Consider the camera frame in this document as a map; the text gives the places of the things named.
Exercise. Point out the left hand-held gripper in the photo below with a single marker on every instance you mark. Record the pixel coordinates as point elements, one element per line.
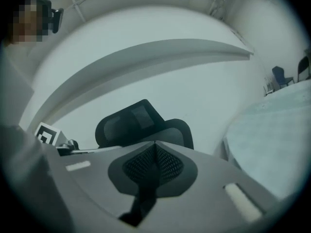
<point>47,135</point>

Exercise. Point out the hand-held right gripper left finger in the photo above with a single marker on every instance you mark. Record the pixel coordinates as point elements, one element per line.
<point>97,178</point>

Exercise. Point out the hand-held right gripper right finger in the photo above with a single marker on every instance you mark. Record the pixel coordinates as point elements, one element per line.
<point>218,190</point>

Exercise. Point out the black mesh office chair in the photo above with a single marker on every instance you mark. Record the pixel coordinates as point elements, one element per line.
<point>126,127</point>

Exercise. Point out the blue chair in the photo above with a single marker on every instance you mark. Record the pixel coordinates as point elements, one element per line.
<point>281,78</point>

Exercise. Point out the round table with light cloth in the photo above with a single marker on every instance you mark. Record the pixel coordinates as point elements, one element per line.
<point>272,135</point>

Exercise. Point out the person's head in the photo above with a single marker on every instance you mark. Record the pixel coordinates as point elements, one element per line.
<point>26,23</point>

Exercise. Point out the black head-mounted camera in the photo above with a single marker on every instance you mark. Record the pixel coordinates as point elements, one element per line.
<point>54,16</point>

